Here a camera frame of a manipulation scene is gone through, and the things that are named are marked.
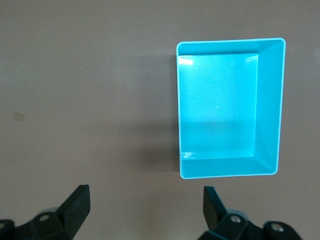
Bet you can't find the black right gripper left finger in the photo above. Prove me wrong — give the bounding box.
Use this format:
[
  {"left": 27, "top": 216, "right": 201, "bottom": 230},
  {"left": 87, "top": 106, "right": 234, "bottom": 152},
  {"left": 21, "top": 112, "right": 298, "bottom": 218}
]
[{"left": 0, "top": 184, "right": 91, "bottom": 240}]

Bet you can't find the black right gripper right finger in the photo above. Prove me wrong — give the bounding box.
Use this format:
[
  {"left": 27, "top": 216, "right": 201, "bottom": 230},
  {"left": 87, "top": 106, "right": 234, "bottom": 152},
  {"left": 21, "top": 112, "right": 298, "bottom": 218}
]
[{"left": 198, "top": 185, "right": 305, "bottom": 240}]

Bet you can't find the blue plastic box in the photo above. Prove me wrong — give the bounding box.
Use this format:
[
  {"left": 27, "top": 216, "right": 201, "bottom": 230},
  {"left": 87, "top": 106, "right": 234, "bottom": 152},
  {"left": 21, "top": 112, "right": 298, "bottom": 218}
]
[{"left": 175, "top": 37, "right": 287, "bottom": 181}]

